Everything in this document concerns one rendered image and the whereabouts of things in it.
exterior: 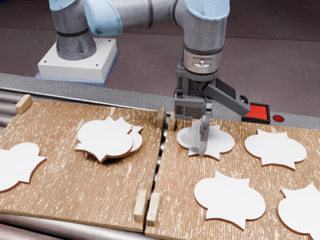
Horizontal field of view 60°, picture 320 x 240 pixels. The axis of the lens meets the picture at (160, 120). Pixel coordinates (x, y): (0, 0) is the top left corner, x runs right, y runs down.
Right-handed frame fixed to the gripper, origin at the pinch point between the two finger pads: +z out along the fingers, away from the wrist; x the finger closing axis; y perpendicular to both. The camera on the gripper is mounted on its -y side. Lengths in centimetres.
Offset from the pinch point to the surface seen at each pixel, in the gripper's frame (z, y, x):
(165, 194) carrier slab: 0.7, 7.1, 16.7
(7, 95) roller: 1, 61, -12
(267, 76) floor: 96, -58, -195
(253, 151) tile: 0.2, -11.5, 2.2
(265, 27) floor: 97, -70, -317
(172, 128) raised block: -0.3, 8.3, -2.5
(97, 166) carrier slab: 0.3, 23.4, 12.0
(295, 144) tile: 0.5, -21.4, -1.8
